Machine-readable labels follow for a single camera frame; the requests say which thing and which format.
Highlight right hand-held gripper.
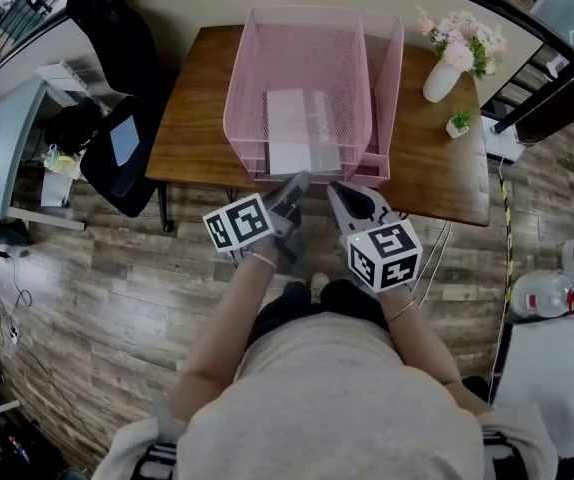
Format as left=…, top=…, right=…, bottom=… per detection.
left=327, top=182, right=424, bottom=293

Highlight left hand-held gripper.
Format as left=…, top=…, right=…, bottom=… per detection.
left=202, top=170, right=312, bottom=269

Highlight white grey notebook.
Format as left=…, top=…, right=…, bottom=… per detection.
left=265, top=88, right=342, bottom=177

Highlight pink mesh tray organizer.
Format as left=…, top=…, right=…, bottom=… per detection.
left=222, top=5, right=406, bottom=189

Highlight person's right forearm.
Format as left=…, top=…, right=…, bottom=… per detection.
left=381, top=287, right=488, bottom=409

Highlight person's left forearm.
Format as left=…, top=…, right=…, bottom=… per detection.
left=166, top=250, right=278, bottom=422

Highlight person's white shoe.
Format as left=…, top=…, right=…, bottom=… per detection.
left=310, top=272, right=331, bottom=303

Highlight person's black trousers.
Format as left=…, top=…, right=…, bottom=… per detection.
left=251, top=278, right=391, bottom=344

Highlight gold bangle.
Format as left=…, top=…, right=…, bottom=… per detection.
left=385, top=297, right=417, bottom=323

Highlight brown wooden table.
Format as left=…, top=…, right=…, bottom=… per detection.
left=145, top=25, right=491, bottom=234

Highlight small plant in white pot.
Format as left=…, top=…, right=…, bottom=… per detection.
left=445, top=109, right=474, bottom=140

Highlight white ribbed vase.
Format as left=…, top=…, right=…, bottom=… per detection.
left=421, top=57, right=463, bottom=104

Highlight person's beige shirt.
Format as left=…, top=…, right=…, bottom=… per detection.
left=176, top=312, right=486, bottom=480

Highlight pink flower bouquet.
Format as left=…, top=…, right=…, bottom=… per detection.
left=416, top=6, right=509, bottom=80

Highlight dark stair railing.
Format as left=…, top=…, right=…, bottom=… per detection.
left=481, top=32, right=574, bottom=144

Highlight black office chair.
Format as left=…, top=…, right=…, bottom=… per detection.
left=65, top=0, right=178, bottom=234

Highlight black bag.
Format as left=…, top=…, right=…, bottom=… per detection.
left=49, top=98, right=103, bottom=157

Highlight yellow green plastic jug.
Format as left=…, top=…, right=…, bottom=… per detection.
left=42, top=143, right=86, bottom=174

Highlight white step stool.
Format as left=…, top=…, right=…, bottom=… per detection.
left=40, top=167, right=76, bottom=209

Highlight white slatted stand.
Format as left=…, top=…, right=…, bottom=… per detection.
left=34, top=60, right=93, bottom=94

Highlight blue grey desk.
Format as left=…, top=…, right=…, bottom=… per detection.
left=0, top=75, right=88, bottom=232

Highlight white cable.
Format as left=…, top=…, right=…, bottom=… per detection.
left=416, top=220, right=453, bottom=309

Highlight yellow black striped cable cover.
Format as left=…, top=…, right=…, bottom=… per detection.
left=499, top=180, right=516, bottom=319

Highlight beige partition with black rail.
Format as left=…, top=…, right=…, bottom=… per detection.
left=0, top=0, right=574, bottom=134

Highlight black floor cable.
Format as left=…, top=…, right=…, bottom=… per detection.
left=0, top=252, right=33, bottom=334

